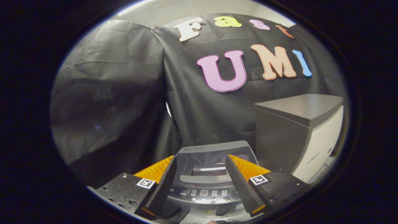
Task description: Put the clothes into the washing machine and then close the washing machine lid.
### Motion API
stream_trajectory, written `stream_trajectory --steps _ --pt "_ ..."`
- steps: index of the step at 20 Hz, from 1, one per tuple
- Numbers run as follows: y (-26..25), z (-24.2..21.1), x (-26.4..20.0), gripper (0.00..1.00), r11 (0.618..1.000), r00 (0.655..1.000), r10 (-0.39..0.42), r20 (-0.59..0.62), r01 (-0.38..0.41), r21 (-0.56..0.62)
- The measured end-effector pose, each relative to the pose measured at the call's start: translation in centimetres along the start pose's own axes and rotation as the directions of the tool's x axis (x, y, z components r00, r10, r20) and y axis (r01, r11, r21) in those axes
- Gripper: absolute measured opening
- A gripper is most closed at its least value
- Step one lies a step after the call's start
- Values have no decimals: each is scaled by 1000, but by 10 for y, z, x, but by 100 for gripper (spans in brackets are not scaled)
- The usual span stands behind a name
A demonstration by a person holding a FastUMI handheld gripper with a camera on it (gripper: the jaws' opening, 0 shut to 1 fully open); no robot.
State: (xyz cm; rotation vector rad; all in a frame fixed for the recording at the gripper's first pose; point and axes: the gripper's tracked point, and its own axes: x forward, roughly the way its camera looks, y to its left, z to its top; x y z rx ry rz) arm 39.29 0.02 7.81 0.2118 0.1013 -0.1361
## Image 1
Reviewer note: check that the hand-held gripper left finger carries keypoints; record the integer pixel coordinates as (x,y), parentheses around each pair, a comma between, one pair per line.
(164,183)

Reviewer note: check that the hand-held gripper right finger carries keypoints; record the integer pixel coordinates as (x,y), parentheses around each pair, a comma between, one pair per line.
(239,186)

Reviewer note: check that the grey washing machine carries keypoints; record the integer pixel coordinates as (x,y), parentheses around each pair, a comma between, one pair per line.
(202,193)

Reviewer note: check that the white cabinet with grey top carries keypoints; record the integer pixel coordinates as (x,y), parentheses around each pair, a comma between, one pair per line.
(279,140)

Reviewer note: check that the black backdrop cloth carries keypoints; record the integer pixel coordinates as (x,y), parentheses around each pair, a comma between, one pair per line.
(118,93)

